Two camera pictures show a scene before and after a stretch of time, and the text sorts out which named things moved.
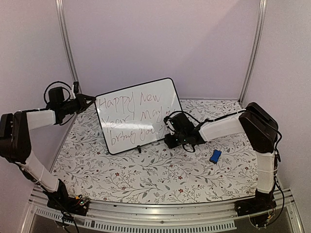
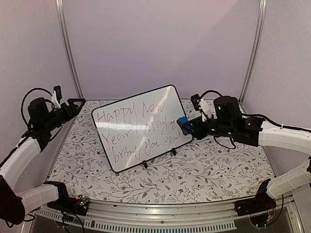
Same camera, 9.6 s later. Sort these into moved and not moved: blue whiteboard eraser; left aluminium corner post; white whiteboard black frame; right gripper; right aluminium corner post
Moved: blue whiteboard eraser; right gripper; white whiteboard black frame
Not moved: left aluminium corner post; right aluminium corner post
